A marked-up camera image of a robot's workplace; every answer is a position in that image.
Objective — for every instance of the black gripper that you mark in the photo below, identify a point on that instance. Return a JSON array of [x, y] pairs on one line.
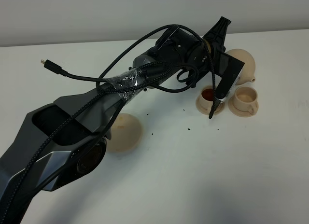
[[179, 47]]

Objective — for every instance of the beige teapot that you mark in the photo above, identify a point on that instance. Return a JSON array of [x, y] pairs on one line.
[[248, 70]]

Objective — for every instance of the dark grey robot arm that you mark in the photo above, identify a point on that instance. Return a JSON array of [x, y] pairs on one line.
[[67, 139]]

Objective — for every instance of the beige round teapot plate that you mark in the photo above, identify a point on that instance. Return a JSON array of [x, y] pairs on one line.
[[127, 132]]

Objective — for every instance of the beige left teacup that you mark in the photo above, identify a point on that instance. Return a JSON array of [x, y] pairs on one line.
[[207, 93]]

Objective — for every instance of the beige teacup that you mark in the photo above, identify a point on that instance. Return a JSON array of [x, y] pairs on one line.
[[207, 93], [245, 100]]

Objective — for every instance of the beige right teacup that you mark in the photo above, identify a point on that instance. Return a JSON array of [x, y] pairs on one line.
[[245, 100]]

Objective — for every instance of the beige left cup saucer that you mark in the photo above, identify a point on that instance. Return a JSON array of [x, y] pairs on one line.
[[204, 106]]

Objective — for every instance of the beige cup saucer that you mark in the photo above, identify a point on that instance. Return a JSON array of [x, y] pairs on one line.
[[204, 106], [239, 111]]

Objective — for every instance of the beige right cup saucer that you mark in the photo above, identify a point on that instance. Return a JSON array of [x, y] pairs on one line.
[[239, 111]]

